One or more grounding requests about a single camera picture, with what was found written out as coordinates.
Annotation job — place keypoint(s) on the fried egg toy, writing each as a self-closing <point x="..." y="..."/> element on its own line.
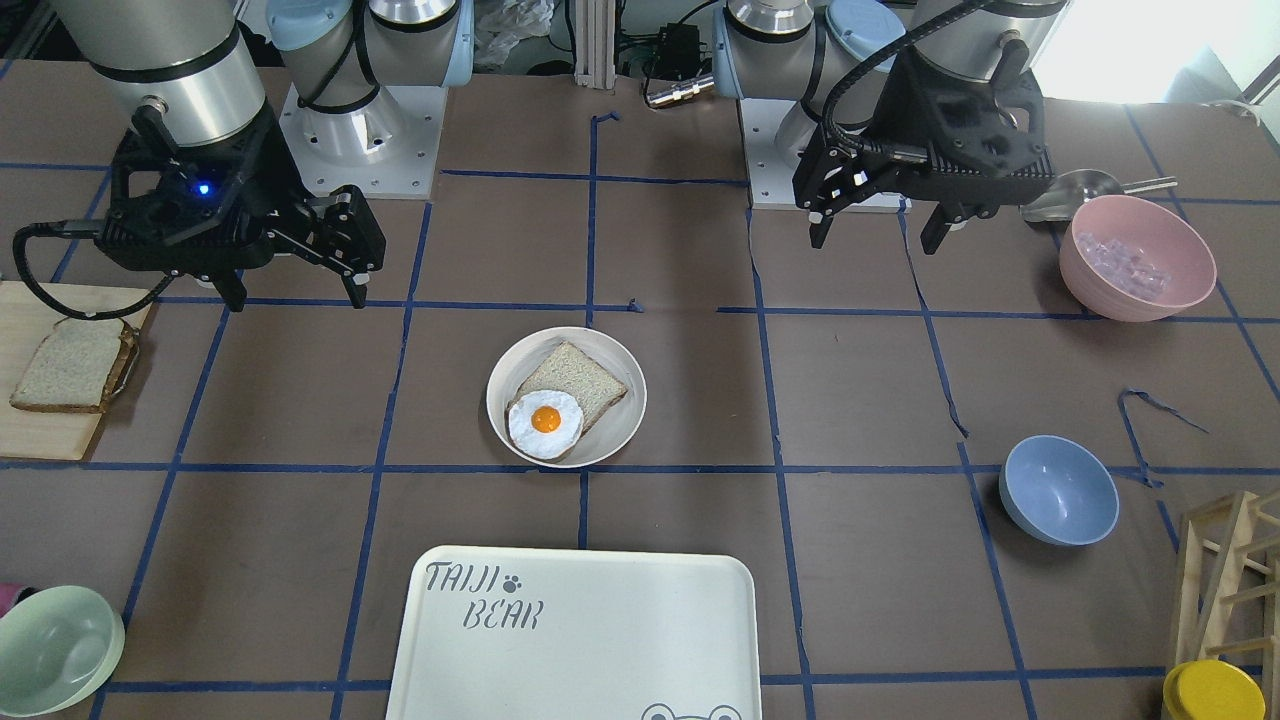
<point x="545" y="424"/>

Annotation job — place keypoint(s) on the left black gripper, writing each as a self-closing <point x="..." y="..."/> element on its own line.
<point x="893" y="118"/>

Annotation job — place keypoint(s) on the metal scoop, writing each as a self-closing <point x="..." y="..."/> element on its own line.
<point x="1069" y="192"/>

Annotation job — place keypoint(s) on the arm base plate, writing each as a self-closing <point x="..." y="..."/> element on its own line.
<point x="388" y="149"/>
<point x="774" y="132"/>

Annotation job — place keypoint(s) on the cream round plate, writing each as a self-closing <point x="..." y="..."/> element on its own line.
<point x="611" y="432"/>

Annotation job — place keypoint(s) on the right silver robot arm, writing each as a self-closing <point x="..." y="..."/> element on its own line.
<point x="193" y="60"/>

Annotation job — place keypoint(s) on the bread slice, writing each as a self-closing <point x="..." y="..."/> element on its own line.
<point x="77" y="368"/>
<point x="568" y="369"/>

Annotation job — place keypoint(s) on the wooden dish rack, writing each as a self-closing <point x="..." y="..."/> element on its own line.
<point x="1227" y="558"/>

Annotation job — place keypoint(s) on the green bowl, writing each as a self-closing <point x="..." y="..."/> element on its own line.
<point x="57" y="648"/>

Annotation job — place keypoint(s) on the bread slice on plate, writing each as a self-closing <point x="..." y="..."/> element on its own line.
<point x="568" y="369"/>

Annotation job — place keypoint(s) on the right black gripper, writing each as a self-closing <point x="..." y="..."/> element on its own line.
<point x="268" y="168"/>

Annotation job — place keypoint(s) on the cream bear tray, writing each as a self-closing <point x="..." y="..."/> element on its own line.
<point x="520" y="633"/>

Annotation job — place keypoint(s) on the pink cloth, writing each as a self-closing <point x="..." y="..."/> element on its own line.
<point x="13" y="593"/>

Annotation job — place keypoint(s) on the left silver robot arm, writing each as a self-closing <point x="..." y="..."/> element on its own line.
<point x="832" y="59"/>

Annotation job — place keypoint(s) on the blue bowl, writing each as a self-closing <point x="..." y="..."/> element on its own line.
<point x="1058" y="492"/>

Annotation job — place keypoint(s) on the aluminium frame post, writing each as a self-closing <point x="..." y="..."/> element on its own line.
<point x="594" y="29"/>

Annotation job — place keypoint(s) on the yellow cup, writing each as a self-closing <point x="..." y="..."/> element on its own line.
<point x="1211" y="689"/>

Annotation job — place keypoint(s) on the wooden cutting board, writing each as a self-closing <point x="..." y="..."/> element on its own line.
<point x="41" y="436"/>

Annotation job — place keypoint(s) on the pink bowl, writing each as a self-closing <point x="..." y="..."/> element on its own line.
<point x="1131" y="260"/>

